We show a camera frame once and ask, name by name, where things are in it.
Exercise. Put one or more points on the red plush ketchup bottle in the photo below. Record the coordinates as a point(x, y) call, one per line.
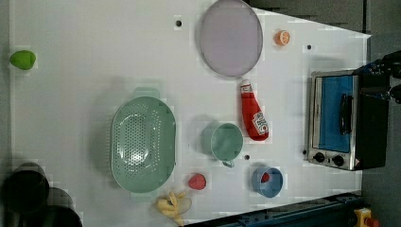
point(255, 122)

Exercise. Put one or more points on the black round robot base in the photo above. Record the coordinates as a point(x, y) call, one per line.
point(27, 193)

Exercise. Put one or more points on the green plastic strainer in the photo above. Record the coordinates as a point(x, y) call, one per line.
point(143, 136)

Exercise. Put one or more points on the green mug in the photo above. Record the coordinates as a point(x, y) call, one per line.
point(224, 141)

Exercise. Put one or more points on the red strawberry toy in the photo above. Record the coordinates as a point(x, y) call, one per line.
point(197, 182)

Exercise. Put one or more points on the grey round plate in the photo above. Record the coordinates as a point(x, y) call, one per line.
point(231, 37)

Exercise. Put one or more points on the red toy in bowl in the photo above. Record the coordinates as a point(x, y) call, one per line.
point(265, 178)

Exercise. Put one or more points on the blue bowl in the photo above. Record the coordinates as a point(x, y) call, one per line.
point(271, 188)

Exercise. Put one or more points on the peeled banana toy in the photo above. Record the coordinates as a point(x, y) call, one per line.
point(174, 206)

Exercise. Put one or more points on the orange slice toy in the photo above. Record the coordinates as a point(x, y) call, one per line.
point(282, 37)

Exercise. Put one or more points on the silver toaster oven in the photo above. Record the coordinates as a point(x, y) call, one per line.
point(348, 120)

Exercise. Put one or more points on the blue metal frame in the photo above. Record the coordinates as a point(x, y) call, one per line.
point(334, 211)

